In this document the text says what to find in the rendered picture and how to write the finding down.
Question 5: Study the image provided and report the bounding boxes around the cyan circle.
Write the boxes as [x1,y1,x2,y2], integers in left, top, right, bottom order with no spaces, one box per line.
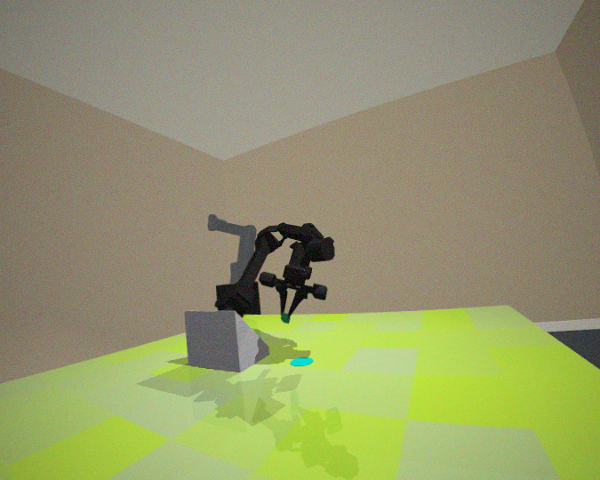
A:
[290,357,313,366]

